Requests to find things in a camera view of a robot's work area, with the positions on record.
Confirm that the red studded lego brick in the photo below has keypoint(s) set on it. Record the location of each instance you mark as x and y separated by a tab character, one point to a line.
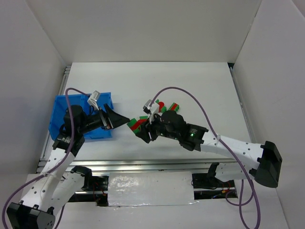
140	121

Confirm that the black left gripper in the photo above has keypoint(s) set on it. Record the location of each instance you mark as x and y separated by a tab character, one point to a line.
106	120

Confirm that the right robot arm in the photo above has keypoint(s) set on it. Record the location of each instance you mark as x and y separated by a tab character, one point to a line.
261	162

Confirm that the aluminium table rail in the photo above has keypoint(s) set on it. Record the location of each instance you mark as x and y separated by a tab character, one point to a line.
102	167

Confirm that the red round lego brick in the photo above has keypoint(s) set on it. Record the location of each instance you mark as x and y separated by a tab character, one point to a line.
162	107

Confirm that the green red striped lego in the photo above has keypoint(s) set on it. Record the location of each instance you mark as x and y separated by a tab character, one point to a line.
174	107

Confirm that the silver foil tape sheet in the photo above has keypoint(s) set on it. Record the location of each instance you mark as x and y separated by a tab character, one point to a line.
150	189

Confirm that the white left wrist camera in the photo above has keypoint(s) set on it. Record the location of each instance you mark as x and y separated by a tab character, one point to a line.
93	99

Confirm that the blue bin left compartment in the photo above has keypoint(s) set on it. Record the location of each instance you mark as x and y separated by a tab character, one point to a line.
59	109

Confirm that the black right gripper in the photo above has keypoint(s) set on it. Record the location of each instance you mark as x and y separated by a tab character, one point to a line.
147	131

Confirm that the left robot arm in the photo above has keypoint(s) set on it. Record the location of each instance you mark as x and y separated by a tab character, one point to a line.
49	192

